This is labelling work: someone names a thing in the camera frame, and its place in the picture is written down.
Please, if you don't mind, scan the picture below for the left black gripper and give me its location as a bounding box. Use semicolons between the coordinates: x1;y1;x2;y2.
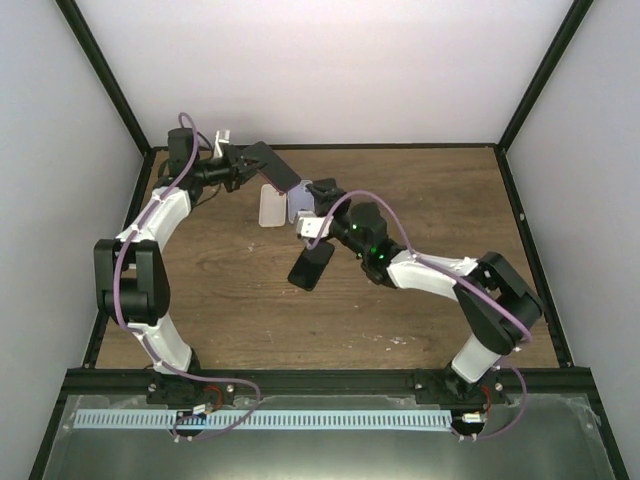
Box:
192;144;266;192

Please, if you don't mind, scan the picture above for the lilac phone case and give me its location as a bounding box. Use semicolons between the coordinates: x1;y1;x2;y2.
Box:
287;180;315;216

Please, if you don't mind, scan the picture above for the black phone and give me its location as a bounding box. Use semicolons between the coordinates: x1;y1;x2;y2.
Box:
287;242;335;291

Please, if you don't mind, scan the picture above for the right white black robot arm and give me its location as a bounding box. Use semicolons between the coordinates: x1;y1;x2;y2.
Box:
296;178;544;403

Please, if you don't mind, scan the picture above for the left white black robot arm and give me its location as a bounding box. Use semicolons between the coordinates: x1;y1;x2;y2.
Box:
94;127;266;404

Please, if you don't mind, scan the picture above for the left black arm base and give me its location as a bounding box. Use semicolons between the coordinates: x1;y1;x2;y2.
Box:
144;364;235;408

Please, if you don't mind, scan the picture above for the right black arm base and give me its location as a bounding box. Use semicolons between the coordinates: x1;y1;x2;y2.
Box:
411;368;508;409

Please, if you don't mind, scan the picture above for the light blue slotted strip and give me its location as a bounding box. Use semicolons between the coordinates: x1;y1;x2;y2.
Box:
73;409;452;431

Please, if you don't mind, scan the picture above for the clear plastic sheet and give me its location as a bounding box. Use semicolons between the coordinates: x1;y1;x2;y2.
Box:
44;394;614;479

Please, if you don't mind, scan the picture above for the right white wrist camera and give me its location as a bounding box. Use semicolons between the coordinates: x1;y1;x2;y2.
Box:
294;210;333;241

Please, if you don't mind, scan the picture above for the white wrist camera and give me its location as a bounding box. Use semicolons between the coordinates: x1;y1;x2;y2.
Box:
212;129;230;161
294;210;333;241

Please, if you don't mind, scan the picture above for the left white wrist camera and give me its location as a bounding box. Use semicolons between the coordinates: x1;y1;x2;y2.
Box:
212;129;230;161

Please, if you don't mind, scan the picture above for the black front frame rail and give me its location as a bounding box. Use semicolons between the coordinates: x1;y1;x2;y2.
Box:
64;367;594;401

